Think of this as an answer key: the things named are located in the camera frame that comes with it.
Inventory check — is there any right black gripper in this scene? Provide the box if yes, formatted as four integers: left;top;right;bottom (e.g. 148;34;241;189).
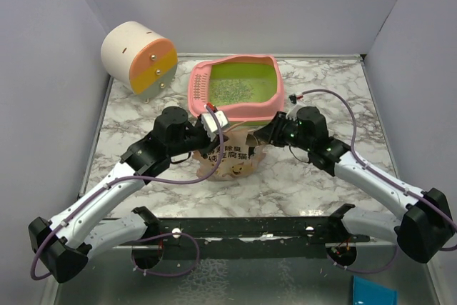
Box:
256;110;313;151

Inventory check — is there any orange cat litter bag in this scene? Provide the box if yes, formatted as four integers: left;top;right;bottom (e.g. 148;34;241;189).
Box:
208;128;266;181

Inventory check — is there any grey metal litter scoop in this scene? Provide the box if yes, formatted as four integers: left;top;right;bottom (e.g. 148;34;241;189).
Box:
246;134;261;148

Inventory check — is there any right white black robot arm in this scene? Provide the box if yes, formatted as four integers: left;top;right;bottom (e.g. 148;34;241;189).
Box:
253;105;456;264

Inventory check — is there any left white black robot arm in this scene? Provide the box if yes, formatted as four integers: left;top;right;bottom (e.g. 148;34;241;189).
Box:
29;104;229;283

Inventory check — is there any pink and green litter box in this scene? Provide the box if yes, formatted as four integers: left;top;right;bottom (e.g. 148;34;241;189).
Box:
187;54;285;124

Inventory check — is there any cream cylindrical cat house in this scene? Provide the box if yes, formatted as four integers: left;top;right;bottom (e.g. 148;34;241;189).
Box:
101;21;178;102

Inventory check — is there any blue plastic object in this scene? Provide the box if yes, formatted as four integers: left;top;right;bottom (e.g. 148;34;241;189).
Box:
352;276;398;305

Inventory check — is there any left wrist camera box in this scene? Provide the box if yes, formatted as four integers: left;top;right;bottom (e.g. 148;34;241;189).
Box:
200;103;230;141

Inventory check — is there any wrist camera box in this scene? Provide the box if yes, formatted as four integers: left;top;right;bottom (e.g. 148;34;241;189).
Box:
200;103;230;141
286;94;303;121

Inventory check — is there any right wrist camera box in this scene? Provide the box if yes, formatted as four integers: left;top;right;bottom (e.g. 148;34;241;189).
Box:
286;94;303;121

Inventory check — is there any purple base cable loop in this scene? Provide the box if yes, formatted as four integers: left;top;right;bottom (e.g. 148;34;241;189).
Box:
131;231;201;277

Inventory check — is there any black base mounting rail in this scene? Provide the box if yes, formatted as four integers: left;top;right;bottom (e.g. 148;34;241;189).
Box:
133;206;369;260

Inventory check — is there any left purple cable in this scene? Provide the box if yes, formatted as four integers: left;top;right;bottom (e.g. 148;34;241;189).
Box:
30;104;226;280

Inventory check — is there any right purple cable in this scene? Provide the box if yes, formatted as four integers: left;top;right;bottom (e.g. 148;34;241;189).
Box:
296;89;457;274

